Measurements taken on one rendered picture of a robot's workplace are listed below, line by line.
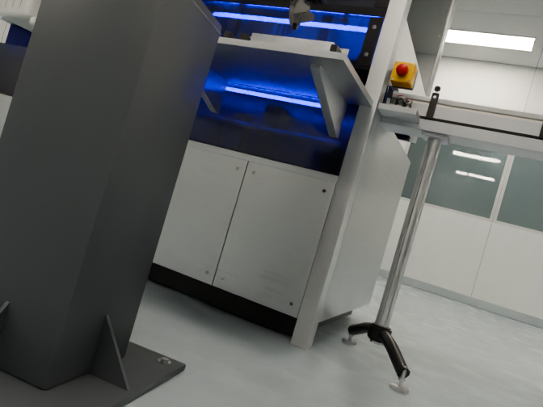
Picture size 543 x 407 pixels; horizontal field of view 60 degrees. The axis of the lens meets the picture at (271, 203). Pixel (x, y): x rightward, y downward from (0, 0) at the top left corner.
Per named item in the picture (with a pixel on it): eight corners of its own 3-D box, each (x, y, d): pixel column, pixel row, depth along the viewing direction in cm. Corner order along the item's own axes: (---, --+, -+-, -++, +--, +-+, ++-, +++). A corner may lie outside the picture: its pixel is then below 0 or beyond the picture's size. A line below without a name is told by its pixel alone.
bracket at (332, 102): (330, 136, 166) (340, 101, 166) (338, 138, 165) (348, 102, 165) (298, 106, 135) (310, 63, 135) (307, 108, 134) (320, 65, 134)
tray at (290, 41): (289, 84, 171) (292, 75, 171) (358, 95, 161) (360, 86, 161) (249, 44, 140) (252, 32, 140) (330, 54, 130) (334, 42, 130)
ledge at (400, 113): (384, 119, 174) (385, 115, 174) (419, 126, 169) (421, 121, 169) (377, 107, 161) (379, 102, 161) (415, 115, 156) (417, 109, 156)
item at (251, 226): (86, 217, 335) (120, 99, 336) (364, 320, 252) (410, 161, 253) (-59, 199, 243) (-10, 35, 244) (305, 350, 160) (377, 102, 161)
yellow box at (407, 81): (392, 87, 167) (397, 68, 167) (412, 90, 164) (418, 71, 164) (389, 80, 160) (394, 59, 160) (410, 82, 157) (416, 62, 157)
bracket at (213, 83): (212, 111, 186) (221, 81, 186) (218, 113, 185) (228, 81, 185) (161, 81, 155) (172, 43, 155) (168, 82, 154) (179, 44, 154)
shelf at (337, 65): (213, 84, 197) (215, 80, 197) (376, 114, 169) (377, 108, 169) (141, 32, 153) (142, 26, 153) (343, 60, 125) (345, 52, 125)
